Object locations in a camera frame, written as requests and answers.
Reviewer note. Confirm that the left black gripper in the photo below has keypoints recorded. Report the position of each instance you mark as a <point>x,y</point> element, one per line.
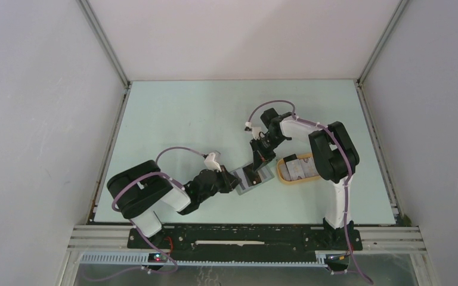
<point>229,182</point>

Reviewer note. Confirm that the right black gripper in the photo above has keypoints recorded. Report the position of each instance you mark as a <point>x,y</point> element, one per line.
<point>260,157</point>

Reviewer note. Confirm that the black vip card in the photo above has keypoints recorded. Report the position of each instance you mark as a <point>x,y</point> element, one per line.
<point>290,158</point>
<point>252,178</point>

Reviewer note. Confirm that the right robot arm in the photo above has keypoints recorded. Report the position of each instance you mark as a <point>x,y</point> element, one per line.
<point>334,154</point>

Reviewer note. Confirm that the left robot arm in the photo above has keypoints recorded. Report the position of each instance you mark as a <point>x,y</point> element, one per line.
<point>136,190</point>

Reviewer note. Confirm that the large white card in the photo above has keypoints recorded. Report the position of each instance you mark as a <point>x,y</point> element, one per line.
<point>308,167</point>

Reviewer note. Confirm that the orange plastic tray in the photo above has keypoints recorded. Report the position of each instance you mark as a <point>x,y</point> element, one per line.
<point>283,174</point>

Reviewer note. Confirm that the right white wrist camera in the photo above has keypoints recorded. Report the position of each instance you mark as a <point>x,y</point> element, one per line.
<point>255,131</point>

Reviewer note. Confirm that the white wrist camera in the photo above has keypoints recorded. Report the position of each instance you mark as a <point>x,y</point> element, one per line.
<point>255,131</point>
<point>211,161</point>

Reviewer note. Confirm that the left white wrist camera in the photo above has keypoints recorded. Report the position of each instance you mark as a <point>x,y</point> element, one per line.
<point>211,161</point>

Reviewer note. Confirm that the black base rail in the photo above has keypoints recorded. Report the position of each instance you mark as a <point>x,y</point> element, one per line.
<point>249,243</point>

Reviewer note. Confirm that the aluminium frame rail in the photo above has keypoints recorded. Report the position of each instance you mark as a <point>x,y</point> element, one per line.
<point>108,244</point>

